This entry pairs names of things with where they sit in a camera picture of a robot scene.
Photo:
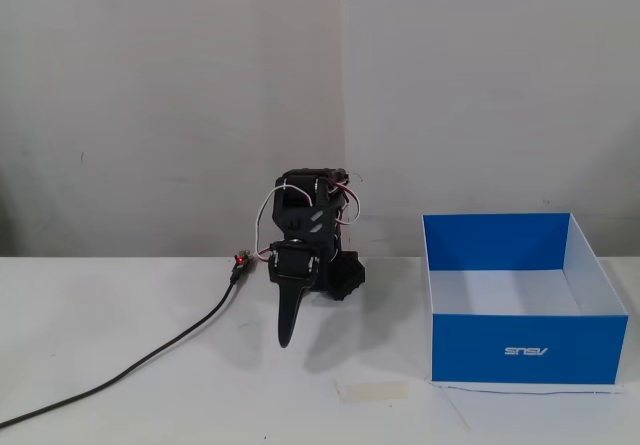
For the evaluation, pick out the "clear tape strip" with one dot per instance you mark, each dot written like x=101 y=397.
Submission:
x=372 y=391

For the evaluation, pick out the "small board with red LED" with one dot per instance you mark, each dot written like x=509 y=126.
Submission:
x=241 y=260

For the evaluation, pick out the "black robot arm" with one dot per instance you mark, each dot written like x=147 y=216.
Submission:
x=300 y=215

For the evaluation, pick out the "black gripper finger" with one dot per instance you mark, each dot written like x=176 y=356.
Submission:
x=302 y=297
x=286 y=320

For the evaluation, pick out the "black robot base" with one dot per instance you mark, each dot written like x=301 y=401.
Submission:
x=347 y=277

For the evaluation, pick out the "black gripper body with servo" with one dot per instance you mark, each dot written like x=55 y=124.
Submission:
x=293 y=264

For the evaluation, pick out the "blue and white cardboard box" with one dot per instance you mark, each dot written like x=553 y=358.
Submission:
x=525 y=350

